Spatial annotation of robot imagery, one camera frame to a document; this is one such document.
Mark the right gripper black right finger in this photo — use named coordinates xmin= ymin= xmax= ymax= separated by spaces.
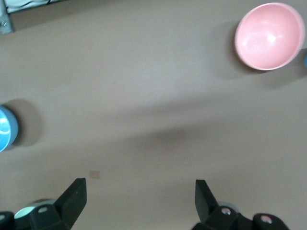
xmin=191 ymin=179 xmax=288 ymax=230

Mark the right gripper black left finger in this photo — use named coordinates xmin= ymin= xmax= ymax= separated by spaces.
xmin=0 ymin=177 xmax=87 ymax=230

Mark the mint green bowl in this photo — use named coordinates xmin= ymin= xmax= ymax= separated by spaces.
xmin=13 ymin=200 xmax=56 ymax=220

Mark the pink bowl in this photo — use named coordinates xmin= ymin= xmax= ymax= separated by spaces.
xmin=234 ymin=2 xmax=305 ymax=71

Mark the black cable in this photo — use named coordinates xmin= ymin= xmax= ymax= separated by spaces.
xmin=7 ymin=0 xmax=63 ymax=8

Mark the blue bowl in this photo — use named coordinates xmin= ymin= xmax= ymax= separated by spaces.
xmin=0 ymin=105 xmax=19 ymax=153

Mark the grey metal pole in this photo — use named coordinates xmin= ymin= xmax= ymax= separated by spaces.
xmin=0 ymin=0 xmax=15 ymax=34

